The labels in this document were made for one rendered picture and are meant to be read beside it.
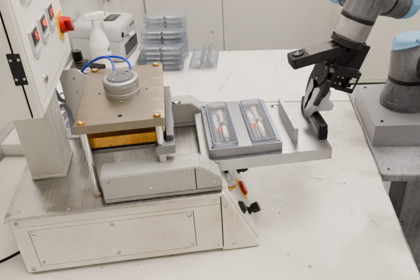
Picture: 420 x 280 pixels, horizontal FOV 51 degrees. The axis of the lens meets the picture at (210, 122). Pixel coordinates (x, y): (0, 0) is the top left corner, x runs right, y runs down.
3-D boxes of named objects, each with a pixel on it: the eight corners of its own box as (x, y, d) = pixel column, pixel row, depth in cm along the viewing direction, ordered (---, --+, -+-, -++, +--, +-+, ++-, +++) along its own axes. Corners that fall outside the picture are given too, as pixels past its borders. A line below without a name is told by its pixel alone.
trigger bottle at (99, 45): (96, 76, 180) (84, 17, 167) (93, 69, 187) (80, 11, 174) (117, 72, 183) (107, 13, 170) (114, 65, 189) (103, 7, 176)
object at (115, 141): (86, 155, 94) (77, 116, 89) (97, 105, 112) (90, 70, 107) (167, 146, 95) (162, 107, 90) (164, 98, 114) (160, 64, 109)
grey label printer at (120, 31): (74, 62, 195) (65, 24, 186) (92, 45, 211) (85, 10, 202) (127, 63, 190) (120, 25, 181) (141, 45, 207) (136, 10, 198)
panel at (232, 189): (258, 239, 106) (222, 188, 96) (237, 164, 131) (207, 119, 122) (265, 235, 105) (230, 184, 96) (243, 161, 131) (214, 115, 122)
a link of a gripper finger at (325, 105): (326, 127, 106) (343, 94, 101) (304, 122, 104) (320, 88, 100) (322, 120, 108) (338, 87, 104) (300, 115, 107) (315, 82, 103)
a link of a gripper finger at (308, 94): (322, 120, 108) (338, 87, 104) (300, 115, 107) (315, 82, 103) (318, 114, 111) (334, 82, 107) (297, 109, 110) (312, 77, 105)
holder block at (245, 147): (209, 159, 98) (209, 149, 97) (200, 114, 115) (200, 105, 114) (282, 150, 99) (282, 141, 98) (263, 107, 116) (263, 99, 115)
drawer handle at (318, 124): (319, 140, 102) (320, 125, 100) (300, 109, 115) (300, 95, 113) (327, 139, 102) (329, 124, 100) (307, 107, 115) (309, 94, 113)
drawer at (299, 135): (203, 176, 99) (200, 147, 95) (195, 125, 118) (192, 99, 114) (331, 161, 101) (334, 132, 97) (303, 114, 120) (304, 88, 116)
